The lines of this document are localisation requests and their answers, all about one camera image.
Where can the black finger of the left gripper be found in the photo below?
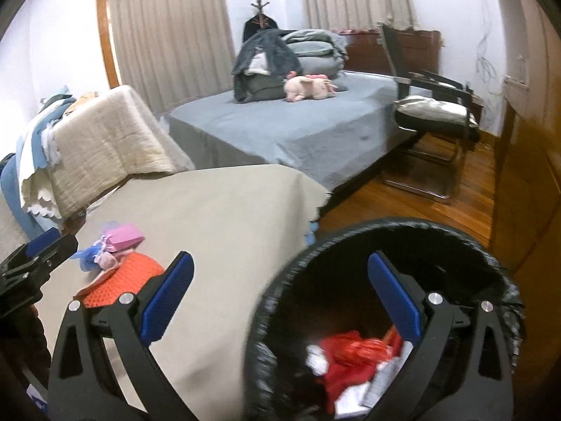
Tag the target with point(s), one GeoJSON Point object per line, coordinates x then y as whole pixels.
{"type": "Point", "coordinates": [22, 286]}

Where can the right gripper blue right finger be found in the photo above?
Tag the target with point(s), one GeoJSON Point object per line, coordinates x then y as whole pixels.
{"type": "Point", "coordinates": [459, 368]}

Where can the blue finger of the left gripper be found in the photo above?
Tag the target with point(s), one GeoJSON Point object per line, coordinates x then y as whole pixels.
{"type": "Point", "coordinates": [26, 252]}

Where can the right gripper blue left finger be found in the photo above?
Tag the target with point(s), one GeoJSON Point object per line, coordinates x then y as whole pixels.
{"type": "Point", "coordinates": [82, 384]}

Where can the blue plastic bag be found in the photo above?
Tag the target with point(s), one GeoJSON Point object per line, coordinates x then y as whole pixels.
{"type": "Point", "coordinates": [86, 257]}

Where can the white blue medicine box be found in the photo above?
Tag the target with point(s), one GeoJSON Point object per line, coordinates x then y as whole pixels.
{"type": "Point", "coordinates": [385, 375]}

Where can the pink sock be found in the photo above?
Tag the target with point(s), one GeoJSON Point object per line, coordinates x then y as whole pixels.
{"type": "Point", "coordinates": [108, 261]}

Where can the pink face mask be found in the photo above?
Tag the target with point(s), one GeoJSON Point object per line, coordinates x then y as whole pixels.
{"type": "Point", "coordinates": [122, 237]}

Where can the red cloth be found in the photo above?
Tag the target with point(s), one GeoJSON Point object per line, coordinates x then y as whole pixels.
{"type": "Point", "coordinates": [353, 360]}

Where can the white tissue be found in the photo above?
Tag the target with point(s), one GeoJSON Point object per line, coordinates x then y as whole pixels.
{"type": "Point", "coordinates": [316, 360]}

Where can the grey cloth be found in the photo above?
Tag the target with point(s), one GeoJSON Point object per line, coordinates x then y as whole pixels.
{"type": "Point", "coordinates": [349, 403]}

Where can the black lined trash bin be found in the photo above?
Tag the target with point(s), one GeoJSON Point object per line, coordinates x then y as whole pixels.
{"type": "Point", "coordinates": [326, 291]}

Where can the blue white scalloped cloth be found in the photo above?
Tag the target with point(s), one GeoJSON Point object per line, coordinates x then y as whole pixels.
{"type": "Point", "coordinates": [26, 185]}

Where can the beige quilted blanket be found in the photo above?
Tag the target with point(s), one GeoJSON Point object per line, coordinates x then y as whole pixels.
{"type": "Point", "coordinates": [102, 142]}

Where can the wooden wardrobe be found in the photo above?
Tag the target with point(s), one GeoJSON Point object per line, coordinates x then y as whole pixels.
{"type": "Point", "coordinates": [526, 222]}

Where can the left beige curtain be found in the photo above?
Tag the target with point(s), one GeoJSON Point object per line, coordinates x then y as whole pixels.
{"type": "Point", "coordinates": [172, 51]}

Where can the black cantilever chair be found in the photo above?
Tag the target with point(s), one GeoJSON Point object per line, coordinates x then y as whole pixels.
{"type": "Point", "coordinates": [417, 171]}

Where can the silver seat cushion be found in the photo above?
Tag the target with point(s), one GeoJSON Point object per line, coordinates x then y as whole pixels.
{"type": "Point", "coordinates": [429, 109]}

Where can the grey bed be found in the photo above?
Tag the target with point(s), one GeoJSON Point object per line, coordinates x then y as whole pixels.
{"type": "Point", "coordinates": [331, 141]}

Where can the dark grey fleece blanket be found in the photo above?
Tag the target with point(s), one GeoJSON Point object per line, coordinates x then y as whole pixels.
{"type": "Point", "coordinates": [265, 53]}

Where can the pink pig plush toy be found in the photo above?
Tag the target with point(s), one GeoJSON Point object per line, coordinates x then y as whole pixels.
{"type": "Point", "coordinates": [311, 86]}

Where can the wooden coat rack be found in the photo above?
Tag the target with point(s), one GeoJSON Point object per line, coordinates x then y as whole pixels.
{"type": "Point", "coordinates": [258, 22]}

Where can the dark wooden headboard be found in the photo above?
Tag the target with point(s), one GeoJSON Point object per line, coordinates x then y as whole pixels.
{"type": "Point", "coordinates": [420, 50]}

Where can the folded grey bedding pile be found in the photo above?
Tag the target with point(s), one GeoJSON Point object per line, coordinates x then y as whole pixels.
{"type": "Point", "coordinates": [319, 52]}

